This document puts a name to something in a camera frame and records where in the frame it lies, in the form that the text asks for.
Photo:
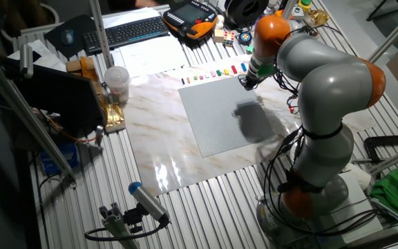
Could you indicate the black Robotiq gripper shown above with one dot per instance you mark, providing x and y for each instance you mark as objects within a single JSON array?
[{"x": 256, "y": 80}]

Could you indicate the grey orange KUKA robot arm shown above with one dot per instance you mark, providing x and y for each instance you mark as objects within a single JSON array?
[{"x": 323, "y": 86}]

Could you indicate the long red Lego brick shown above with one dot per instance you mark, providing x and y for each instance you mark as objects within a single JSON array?
[{"x": 234, "y": 69}]

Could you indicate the grey Lego baseplate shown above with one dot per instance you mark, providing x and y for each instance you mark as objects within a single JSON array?
[{"x": 213, "y": 117}]

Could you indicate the person's hand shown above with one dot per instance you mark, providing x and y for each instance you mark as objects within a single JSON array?
[{"x": 147, "y": 3}]

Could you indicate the black round puck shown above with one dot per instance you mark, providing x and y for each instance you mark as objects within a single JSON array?
[{"x": 244, "y": 38}]

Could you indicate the Rubik's cube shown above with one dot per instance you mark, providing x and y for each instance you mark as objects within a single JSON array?
[{"x": 229, "y": 38}]

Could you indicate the plain wooden cube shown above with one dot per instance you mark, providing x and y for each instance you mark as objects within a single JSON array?
[{"x": 219, "y": 36}]

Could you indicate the white rounded figurine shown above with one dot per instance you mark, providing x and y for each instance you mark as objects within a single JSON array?
[{"x": 220, "y": 21}]

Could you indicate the black filament spool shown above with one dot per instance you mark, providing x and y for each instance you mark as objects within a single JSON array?
[{"x": 245, "y": 10}]

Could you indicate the small orange object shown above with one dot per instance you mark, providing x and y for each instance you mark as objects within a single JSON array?
[{"x": 279, "y": 13}]

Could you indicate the grey button box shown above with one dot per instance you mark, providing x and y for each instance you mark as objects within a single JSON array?
[{"x": 297, "y": 13}]

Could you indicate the black orange teach pendant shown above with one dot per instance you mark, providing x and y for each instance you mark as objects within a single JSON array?
[{"x": 188, "y": 15}]

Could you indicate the crinkled gold foil object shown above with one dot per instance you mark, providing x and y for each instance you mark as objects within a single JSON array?
[{"x": 317, "y": 17}]

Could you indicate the yellow box with green button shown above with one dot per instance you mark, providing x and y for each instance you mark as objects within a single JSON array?
[{"x": 304, "y": 5}]

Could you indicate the printed paper sheet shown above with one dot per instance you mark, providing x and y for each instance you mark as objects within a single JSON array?
[{"x": 150, "y": 55}]

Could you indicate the marble pattern mat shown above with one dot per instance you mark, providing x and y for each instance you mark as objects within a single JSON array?
[{"x": 157, "y": 138}]

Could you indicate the translucent plastic cup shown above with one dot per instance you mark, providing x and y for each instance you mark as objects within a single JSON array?
[{"x": 116, "y": 84}]

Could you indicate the black computer keyboard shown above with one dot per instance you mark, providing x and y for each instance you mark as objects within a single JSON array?
[{"x": 126, "y": 32}]

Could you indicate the white paper stack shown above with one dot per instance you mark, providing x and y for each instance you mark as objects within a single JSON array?
[{"x": 130, "y": 15}]

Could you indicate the gold foil bag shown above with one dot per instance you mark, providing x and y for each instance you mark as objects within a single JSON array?
[{"x": 113, "y": 117}]

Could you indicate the white paper roll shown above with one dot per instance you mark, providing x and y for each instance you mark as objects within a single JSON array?
[{"x": 361, "y": 176}]

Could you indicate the small metal connector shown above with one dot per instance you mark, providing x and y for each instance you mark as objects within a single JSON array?
[{"x": 99, "y": 135}]

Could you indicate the brown packing tape roll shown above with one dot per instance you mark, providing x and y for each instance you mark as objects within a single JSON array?
[{"x": 87, "y": 67}]

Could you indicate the long slanted aluminium profile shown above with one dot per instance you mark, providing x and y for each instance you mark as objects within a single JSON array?
[{"x": 396, "y": 32}]

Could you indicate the black chair base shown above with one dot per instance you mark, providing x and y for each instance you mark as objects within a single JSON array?
[{"x": 392, "y": 8}]

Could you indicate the small cardboard box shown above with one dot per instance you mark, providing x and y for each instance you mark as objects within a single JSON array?
[{"x": 73, "y": 65}]

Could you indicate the black mouse pad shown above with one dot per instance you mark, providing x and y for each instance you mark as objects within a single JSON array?
[{"x": 81, "y": 27}]

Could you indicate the green cloth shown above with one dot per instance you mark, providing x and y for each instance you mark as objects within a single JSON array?
[{"x": 396, "y": 190}]

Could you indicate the dark computer mouse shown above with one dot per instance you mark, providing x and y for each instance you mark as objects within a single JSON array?
[{"x": 67, "y": 37}]

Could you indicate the black monitor panel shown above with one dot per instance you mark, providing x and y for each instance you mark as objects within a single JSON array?
[{"x": 57, "y": 93}]

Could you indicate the aluminium profile stub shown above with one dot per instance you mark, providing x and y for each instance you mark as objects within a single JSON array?
[{"x": 116, "y": 228}]

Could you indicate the blue packet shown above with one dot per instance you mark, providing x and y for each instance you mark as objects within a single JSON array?
[{"x": 61, "y": 157}]

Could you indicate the loose white papers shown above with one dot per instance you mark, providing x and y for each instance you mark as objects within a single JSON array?
[{"x": 47, "y": 60}]

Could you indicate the white rimmed bin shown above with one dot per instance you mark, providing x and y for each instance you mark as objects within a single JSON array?
[{"x": 50, "y": 12}]

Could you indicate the green wrist mount plate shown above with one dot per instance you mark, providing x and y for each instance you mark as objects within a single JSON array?
[{"x": 266, "y": 71}]

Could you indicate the short aluminium post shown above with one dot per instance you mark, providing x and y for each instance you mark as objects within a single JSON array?
[{"x": 289, "y": 8}]

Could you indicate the silver camera with blue cap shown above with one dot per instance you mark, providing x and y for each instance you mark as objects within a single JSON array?
[{"x": 147, "y": 200}]

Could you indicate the aluminium frame post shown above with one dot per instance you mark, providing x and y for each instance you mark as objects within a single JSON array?
[{"x": 99, "y": 31}]

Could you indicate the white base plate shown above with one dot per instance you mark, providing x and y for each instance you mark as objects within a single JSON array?
[{"x": 361, "y": 211}]

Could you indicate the black camera clamp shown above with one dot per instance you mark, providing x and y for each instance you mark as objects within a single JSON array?
[{"x": 133, "y": 218}]

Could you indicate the slanted aluminium frame bar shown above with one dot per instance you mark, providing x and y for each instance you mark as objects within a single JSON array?
[{"x": 29, "y": 117}]

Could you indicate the silver bar camera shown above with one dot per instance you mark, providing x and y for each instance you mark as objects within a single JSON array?
[{"x": 26, "y": 60}]

